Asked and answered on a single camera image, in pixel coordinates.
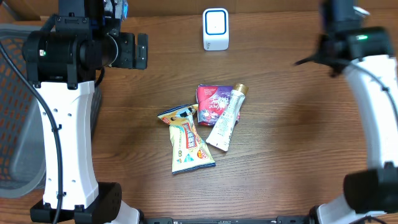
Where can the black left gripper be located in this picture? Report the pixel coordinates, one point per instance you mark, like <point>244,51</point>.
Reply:
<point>129,60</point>

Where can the red purple pad package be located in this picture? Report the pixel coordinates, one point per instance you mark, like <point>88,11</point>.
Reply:
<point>212,101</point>

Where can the yellow snack bag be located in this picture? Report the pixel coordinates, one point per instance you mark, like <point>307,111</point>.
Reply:
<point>190,152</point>

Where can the white tube gold cap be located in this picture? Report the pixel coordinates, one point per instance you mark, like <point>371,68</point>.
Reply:
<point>222,131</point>

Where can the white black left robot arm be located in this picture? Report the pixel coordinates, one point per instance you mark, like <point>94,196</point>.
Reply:
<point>65,62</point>

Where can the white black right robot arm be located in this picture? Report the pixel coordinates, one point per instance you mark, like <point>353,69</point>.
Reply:
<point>365,57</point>

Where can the white barcode scanner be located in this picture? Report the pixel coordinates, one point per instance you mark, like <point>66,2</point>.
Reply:
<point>215,29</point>

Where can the grey plastic shopping basket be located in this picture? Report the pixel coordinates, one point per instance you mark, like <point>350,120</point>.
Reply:
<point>22,139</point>

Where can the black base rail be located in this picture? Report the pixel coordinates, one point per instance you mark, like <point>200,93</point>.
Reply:
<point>278,220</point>

